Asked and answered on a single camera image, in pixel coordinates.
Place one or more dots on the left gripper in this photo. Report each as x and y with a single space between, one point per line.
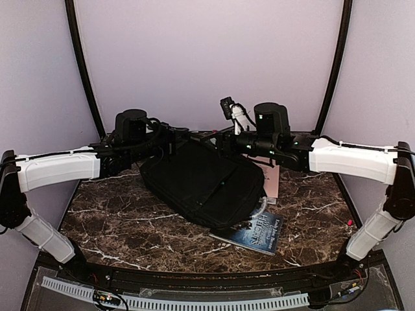
170 133

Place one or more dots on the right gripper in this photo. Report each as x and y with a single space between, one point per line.
223 138

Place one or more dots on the black student bag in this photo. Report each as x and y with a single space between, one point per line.
203 187

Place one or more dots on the dark blue book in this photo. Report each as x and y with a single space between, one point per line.
259 234

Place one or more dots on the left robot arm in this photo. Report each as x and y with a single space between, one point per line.
114 154

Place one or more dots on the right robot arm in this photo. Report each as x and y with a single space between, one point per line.
391 165

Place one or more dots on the pink book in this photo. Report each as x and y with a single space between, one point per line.
271 184

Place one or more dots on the small circuit board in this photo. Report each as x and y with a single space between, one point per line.
105 297

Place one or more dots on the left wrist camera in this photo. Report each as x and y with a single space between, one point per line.
131 124

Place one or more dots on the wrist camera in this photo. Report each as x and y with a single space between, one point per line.
131 124
271 118

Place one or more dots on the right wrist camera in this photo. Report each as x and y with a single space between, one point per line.
271 118

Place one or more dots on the left black frame post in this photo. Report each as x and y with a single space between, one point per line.
82 66

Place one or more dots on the black frame post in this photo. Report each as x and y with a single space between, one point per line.
336 65
82 66

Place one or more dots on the black front rail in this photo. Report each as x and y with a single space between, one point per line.
132 280

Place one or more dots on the right black frame post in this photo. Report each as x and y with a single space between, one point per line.
336 65

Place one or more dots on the white slotted cable duct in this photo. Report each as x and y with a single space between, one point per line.
171 300

